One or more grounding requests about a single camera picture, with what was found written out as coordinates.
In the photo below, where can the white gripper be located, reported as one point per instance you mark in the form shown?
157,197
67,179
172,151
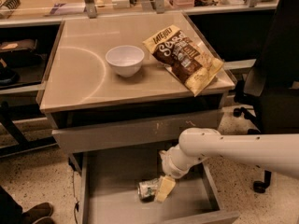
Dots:
170,165

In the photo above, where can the green 7up soda can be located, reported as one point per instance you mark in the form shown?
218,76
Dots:
146,189

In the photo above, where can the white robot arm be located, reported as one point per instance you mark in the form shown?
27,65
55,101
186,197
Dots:
243,148

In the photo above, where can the closed grey top drawer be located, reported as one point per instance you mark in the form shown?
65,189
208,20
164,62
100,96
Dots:
133,132

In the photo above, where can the open grey middle drawer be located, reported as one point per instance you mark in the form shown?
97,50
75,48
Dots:
109,190

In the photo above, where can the grey drawer cabinet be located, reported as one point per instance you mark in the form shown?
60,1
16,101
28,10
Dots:
82,90

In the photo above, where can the white ceramic bowl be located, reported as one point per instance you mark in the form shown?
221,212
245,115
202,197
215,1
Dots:
125,60

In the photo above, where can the brown yellow chip bag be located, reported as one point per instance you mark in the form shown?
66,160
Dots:
185,60

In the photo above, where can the brown shoe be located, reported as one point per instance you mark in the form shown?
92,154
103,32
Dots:
39,214

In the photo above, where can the black office chair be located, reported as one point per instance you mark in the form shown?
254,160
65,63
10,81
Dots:
271,87

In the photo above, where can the purple white paper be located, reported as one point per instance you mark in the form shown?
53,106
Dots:
61,9

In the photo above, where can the long background desk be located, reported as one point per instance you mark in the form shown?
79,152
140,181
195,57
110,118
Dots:
140,3

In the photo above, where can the black coiled spring item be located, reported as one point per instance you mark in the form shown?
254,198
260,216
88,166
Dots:
8,7

